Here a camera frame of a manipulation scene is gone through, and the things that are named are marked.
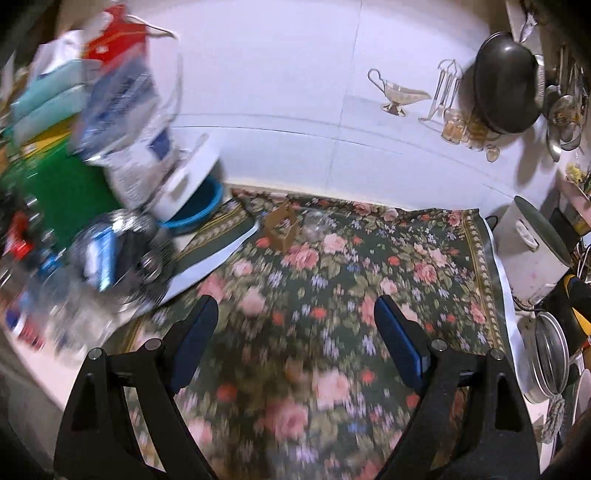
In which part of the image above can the steel pot with lid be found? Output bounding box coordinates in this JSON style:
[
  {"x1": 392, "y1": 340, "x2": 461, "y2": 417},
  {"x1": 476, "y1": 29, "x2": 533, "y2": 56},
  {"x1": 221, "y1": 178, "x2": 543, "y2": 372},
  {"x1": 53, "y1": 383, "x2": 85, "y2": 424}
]
[{"x1": 518, "y1": 311, "x2": 569, "y2": 404}]

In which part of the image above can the red labelled can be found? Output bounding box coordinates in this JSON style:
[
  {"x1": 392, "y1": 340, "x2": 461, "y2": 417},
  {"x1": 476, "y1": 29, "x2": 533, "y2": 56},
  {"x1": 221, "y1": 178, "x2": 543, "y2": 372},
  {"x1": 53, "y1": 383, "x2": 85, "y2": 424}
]
[{"x1": 5, "y1": 307, "x2": 44, "y2": 351}]

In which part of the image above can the metal mesh basket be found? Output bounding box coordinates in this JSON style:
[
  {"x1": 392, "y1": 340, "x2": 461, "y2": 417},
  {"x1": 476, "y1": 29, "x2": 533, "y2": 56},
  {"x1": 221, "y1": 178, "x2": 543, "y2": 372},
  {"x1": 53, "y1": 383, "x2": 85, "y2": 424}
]
[{"x1": 67, "y1": 209, "x2": 176, "y2": 313}]

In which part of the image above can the white rice cooker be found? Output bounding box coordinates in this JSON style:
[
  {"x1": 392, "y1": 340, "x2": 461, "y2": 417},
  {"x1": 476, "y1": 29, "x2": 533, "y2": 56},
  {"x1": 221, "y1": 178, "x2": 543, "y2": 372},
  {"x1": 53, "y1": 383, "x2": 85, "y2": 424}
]
[{"x1": 493, "y1": 196, "x2": 571, "y2": 306}]

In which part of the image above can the floral green tablecloth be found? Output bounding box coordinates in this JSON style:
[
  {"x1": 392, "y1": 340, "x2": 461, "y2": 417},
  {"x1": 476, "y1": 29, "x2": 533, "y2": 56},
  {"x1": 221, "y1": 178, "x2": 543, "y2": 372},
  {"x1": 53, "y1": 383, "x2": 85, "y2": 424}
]
[{"x1": 107, "y1": 190, "x2": 510, "y2": 479}]

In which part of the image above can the green box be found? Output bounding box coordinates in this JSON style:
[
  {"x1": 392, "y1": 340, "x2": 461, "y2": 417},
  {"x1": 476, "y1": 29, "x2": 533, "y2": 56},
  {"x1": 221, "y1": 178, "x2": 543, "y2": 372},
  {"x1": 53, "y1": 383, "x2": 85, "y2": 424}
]
[{"x1": 1, "y1": 137, "x2": 121, "y2": 250}]

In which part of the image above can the blue plastic basin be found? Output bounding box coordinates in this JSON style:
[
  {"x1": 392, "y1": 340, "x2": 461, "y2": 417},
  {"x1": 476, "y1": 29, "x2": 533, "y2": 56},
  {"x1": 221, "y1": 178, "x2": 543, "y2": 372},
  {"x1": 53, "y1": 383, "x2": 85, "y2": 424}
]
[{"x1": 159, "y1": 175, "x2": 223, "y2": 236}]

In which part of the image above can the brown cardboard holder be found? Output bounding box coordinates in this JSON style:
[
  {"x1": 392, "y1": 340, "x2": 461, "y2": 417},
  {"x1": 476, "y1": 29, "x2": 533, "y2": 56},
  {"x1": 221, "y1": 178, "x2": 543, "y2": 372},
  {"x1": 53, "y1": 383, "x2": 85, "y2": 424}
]
[{"x1": 263, "y1": 201, "x2": 300, "y2": 254}]

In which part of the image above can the clear plastic jar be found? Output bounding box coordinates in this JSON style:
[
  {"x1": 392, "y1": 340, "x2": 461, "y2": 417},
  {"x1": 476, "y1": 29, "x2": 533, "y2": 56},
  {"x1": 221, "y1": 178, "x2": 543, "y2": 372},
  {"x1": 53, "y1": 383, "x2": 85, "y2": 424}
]
[{"x1": 303, "y1": 210, "x2": 332, "y2": 243}]

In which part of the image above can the white round lid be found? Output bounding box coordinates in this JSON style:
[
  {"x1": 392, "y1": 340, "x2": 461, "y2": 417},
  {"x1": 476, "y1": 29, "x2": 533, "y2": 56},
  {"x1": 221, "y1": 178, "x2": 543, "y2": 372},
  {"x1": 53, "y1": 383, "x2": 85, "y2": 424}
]
[{"x1": 147, "y1": 134, "x2": 221, "y2": 222}]

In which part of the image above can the amber glass cup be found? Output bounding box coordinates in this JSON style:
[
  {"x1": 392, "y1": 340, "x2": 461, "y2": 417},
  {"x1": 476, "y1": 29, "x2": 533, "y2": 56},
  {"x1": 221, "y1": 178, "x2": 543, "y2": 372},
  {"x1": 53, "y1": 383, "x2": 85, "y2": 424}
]
[{"x1": 441, "y1": 108, "x2": 466, "y2": 145}]

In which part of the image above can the hanging metal ladle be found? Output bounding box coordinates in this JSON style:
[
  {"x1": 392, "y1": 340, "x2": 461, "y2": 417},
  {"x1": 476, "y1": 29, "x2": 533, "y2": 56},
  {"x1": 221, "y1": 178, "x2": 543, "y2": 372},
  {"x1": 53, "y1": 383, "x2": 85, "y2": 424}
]
[{"x1": 544, "y1": 43, "x2": 583, "y2": 163}]

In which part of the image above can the blue white plastic bag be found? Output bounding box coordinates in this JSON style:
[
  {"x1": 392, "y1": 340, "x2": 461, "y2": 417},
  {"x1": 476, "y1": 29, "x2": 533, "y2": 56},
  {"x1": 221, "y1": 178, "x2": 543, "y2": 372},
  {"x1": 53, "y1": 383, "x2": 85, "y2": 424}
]
[{"x1": 68, "y1": 50, "x2": 187, "y2": 211}]

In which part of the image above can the teal tissue pack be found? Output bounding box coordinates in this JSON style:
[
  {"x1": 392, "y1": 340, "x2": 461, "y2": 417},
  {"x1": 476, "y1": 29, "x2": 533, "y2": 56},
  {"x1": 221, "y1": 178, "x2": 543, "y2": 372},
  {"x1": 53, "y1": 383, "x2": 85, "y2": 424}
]
[{"x1": 10, "y1": 60, "x2": 95, "y2": 147}]

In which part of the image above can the black wok pan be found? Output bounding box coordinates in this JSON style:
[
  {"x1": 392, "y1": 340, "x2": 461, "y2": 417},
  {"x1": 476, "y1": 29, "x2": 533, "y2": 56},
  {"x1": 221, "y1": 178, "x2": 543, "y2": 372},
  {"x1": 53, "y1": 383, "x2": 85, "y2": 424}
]
[{"x1": 473, "y1": 32, "x2": 545, "y2": 135}]

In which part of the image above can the gold gravy boat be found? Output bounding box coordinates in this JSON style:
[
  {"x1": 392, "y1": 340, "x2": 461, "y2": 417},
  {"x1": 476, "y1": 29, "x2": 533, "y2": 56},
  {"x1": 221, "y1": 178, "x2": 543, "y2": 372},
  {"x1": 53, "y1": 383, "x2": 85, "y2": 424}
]
[{"x1": 367, "y1": 68, "x2": 432, "y2": 117}]

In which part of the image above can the metal utensil rack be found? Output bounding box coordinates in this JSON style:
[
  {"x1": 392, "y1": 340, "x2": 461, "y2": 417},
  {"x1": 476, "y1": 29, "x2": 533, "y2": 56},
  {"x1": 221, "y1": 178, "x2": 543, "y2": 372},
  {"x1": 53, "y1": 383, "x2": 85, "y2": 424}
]
[{"x1": 418, "y1": 59, "x2": 464, "y2": 133}]

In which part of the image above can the red box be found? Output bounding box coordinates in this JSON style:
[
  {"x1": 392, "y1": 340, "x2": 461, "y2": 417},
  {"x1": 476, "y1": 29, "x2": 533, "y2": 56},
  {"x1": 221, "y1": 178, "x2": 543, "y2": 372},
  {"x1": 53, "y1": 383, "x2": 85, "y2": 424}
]
[{"x1": 82, "y1": 3, "x2": 147, "y2": 73}]

